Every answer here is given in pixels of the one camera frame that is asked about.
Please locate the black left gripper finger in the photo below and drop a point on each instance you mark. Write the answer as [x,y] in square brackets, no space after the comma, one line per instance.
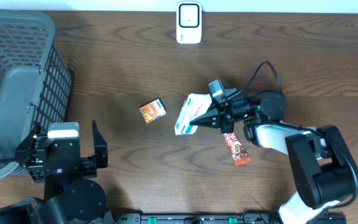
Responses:
[100,147]
[27,147]

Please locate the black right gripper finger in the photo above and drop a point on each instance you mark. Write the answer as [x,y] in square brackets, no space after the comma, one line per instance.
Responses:
[215,105]
[211,119]

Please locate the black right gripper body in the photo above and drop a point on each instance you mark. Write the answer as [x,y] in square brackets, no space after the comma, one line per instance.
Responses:
[243,110]

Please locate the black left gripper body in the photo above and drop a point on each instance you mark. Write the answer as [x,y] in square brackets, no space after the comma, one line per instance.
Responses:
[87,168]

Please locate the white Panadol medicine box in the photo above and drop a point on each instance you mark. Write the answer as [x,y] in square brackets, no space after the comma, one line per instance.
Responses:
[194,106]

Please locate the orange Top chocolate bar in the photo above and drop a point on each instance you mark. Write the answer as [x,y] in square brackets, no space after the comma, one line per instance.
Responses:
[238,152]

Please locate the orange snack packet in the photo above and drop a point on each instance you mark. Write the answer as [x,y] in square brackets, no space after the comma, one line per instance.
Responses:
[152,111]

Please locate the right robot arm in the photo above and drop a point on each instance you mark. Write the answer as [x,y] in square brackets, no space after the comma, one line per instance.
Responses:
[324,171]

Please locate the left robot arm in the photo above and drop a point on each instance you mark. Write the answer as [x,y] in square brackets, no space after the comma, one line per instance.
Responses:
[70,193]

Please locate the white barcode scanner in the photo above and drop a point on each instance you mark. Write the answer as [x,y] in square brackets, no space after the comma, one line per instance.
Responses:
[189,22]

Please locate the grey plastic mesh basket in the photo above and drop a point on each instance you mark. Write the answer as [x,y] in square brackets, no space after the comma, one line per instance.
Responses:
[35,84]

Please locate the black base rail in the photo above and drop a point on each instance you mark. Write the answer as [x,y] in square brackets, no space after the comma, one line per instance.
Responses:
[247,218]

